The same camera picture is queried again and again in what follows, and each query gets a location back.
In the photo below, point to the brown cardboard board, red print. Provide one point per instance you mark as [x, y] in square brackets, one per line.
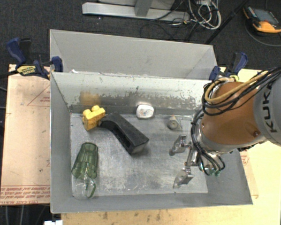
[26, 139]

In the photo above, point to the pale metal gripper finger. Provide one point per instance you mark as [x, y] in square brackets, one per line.
[180, 144]
[183, 177]

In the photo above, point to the small grey cone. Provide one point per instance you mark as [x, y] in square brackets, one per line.
[172, 123]

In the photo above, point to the grey metal bin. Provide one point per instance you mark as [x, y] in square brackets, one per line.
[132, 170]

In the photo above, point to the black curved block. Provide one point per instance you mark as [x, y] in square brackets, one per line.
[127, 132]

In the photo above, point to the small white plastic bottle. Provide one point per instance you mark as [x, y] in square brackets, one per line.
[144, 111]

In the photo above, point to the yellow toy building block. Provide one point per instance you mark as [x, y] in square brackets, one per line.
[92, 117]

